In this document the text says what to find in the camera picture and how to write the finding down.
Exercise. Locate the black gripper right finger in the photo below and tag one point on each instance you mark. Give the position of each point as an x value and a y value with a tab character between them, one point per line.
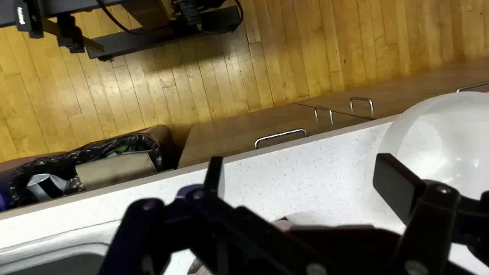
435	216

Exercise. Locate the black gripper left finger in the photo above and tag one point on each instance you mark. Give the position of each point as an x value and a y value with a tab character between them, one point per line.
227	240

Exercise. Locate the translucent white plastic bowl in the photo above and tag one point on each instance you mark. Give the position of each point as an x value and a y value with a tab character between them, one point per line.
445	139

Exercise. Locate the wooden lower cabinet drawers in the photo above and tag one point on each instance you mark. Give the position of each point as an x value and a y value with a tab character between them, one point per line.
325	113

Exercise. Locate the stainless steel double sink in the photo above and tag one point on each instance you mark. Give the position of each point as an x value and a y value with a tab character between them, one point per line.
71	260

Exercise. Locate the black lined trash bin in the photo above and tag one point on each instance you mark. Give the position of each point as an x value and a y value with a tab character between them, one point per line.
89	167

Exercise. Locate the black tripod stand base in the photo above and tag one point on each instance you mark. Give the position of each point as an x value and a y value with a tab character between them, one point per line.
143	23

